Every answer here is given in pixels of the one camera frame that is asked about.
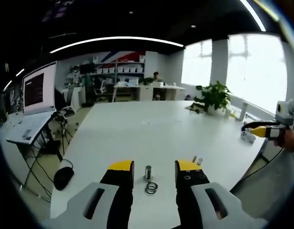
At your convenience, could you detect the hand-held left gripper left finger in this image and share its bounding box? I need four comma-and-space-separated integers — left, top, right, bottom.
45, 160, 135, 229

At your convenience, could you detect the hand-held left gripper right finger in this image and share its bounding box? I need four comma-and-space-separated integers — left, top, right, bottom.
174, 159, 269, 229

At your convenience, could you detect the dark metal washer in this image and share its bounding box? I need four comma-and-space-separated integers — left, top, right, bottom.
144, 181, 160, 195

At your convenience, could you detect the metal threaded stud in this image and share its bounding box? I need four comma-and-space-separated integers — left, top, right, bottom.
143, 165, 154, 180

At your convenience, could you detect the person's right hand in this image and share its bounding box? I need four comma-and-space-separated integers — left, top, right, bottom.
273, 128, 294, 153

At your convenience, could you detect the small white device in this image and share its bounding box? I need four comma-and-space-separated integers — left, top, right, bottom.
239, 130, 256, 144

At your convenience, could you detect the black bag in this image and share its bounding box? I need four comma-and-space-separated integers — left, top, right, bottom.
53, 159, 75, 191

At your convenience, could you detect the green potted plant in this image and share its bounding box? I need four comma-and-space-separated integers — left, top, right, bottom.
184, 80, 233, 116

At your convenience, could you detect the black office chair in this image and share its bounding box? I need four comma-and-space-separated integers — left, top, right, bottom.
53, 87, 78, 134

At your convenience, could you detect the white office chair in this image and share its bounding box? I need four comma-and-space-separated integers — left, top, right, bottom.
93, 80, 109, 103

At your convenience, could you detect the white side desk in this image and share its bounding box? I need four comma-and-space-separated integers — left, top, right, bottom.
5, 111, 57, 145

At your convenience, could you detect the white office desk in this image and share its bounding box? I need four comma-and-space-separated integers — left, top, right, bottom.
112, 81, 186, 103

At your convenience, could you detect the shelf with white boxes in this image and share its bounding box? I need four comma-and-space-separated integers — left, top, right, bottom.
89, 55, 146, 83

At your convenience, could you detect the large monitor screen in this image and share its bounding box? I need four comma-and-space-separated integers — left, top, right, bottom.
22, 61, 57, 114

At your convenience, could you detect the curved ceiling light strip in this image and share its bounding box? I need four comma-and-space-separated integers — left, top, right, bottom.
49, 36, 185, 54

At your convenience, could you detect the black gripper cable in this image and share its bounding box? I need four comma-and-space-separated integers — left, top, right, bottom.
241, 146, 286, 181

